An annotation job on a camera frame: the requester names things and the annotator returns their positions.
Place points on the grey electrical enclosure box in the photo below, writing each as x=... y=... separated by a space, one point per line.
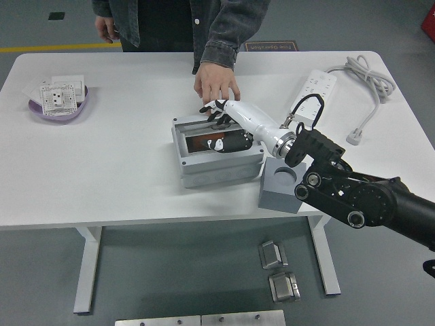
x=217 y=166

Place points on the purple bowl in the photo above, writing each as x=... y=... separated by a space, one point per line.
x=68 y=117

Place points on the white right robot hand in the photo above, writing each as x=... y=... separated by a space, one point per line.
x=248 y=117

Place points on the red object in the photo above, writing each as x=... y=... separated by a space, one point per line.
x=429 y=20

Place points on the grey metal plate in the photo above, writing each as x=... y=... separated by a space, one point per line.
x=243 y=319
x=156 y=321

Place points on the person's right hand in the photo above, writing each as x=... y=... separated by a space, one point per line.
x=104 y=29

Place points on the dark floor sign with lettering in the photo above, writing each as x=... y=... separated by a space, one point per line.
x=275 y=46

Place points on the grey cube with round hole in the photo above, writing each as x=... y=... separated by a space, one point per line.
x=275 y=198

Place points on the metal floor socket box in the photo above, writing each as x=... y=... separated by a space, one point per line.
x=272 y=254
x=283 y=287

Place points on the person's left forearm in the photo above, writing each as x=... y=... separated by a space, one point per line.
x=231 y=30

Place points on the black square floor cover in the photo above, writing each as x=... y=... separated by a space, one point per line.
x=56 y=16

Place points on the white wall socket panel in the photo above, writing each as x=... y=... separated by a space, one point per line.
x=56 y=98

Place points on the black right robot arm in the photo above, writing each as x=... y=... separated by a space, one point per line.
x=370 y=200

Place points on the person's right forearm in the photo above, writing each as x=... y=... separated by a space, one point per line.
x=98 y=6

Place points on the person's left hand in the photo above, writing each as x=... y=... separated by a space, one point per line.
x=215 y=81

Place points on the white blank switch plate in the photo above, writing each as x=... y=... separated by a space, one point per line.
x=73 y=81
x=32 y=91

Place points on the person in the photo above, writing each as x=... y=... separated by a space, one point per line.
x=159 y=23

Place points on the white power strip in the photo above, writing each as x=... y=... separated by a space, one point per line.
x=323 y=81

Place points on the transparent hinged box flap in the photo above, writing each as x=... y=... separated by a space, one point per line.
x=195 y=126

